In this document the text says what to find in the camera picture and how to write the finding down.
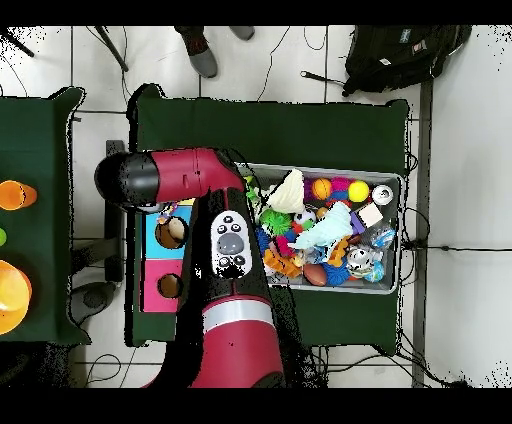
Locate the orange plastic cup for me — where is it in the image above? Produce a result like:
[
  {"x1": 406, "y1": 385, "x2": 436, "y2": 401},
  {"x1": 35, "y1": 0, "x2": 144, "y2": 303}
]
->
[{"x1": 0, "y1": 180, "x2": 38, "y2": 212}]

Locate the black cable with plug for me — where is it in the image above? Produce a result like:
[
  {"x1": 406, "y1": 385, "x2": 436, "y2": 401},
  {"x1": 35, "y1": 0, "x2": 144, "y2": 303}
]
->
[{"x1": 300, "y1": 70, "x2": 347, "y2": 88}]

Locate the pink spiky ball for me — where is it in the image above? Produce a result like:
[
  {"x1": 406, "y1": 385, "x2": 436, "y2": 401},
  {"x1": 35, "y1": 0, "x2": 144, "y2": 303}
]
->
[{"x1": 331, "y1": 176, "x2": 355, "y2": 201}]

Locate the thin black floor cable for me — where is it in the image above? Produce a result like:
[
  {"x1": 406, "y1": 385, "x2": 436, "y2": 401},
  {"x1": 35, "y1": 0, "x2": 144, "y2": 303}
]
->
[{"x1": 255, "y1": 25, "x2": 293, "y2": 103}]

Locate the small orange basketball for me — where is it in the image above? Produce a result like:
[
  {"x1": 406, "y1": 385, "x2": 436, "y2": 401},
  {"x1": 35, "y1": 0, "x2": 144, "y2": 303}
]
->
[{"x1": 311, "y1": 177, "x2": 334, "y2": 201}]

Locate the silver drink can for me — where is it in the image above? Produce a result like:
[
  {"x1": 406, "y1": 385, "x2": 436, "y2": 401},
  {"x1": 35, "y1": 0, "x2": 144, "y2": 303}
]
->
[{"x1": 347, "y1": 247, "x2": 376, "y2": 277}]

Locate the cream yellow cloth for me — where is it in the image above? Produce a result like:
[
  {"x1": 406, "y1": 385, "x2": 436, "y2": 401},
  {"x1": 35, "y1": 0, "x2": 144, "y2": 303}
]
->
[{"x1": 266, "y1": 168, "x2": 307, "y2": 215}]

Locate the black tripod leg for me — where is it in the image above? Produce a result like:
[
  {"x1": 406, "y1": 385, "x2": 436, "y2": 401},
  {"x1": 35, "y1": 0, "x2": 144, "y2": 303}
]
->
[
  {"x1": 0, "y1": 27, "x2": 37, "y2": 59},
  {"x1": 94, "y1": 25, "x2": 129, "y2": 73}
]

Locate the black backpack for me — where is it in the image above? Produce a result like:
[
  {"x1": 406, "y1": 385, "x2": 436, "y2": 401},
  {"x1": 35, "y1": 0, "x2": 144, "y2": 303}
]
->
[{"x1": 342, "y1": 25, "x2": 473, "y2": 97}]

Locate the grey round base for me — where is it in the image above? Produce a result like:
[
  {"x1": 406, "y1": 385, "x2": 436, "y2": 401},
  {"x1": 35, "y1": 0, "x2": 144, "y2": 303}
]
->
[{"x1": 70, "y1": 281, "x2": 117, "y2": 325}]

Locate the orange plastic bowl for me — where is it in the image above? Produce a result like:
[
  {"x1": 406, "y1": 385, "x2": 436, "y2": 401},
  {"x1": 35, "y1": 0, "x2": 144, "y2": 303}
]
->
[{"x1": 0, "y1": 259, "x2": 33, "y2": 336}]

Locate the small soccer ball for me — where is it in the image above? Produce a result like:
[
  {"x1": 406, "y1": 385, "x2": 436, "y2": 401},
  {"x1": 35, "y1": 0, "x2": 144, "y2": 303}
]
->
[{"x1": 292, "y1": 210, "x2": 318, "y2": 232}]

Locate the clear mesh bin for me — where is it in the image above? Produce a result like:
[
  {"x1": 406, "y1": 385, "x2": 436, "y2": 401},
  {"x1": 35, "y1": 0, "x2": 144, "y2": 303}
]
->
[{"x1": 235, "y1": 162, "x2": 406, "y2": 296}]

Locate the wooden box with three holes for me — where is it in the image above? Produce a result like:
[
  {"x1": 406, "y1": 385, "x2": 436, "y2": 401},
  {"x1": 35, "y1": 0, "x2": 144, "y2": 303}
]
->
[{"x1": 140, "y1": 199, "x2": 195, "y2": 315}]

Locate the dark green side tablecloth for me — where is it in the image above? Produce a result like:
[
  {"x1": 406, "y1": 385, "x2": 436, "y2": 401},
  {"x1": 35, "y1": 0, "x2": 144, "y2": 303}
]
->
[{"x1": 0, "y1": 86, "x2": 91, "y2": 345}]

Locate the orange plastic toy brick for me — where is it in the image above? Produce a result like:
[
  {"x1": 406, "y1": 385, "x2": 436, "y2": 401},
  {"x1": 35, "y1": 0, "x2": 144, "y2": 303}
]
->
[{"x1": 266, "y1": 249, "x2": 304, "y2": 280}]

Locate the blue spiky ball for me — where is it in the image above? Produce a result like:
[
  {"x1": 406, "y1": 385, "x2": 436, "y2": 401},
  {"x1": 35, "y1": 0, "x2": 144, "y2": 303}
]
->
[{"x1": 254, "y1": 227, "x2": 275, "y2": 259}]

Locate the mint green cloth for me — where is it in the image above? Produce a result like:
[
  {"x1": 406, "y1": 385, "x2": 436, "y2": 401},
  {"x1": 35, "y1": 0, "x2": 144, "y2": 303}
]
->
[{"x1": 294, "y1": 201, "x2": 355, "y2": 253}]

